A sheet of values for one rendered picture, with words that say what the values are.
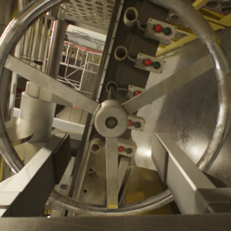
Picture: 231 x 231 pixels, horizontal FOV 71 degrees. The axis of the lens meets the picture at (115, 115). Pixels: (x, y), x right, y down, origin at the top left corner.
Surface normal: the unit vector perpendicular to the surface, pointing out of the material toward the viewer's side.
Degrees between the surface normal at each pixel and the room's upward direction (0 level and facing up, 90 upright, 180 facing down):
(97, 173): 90
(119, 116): 90
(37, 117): 115
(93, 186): 90
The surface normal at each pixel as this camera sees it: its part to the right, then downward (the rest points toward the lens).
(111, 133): 0.02, 0.25
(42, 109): 0.59, 0.35
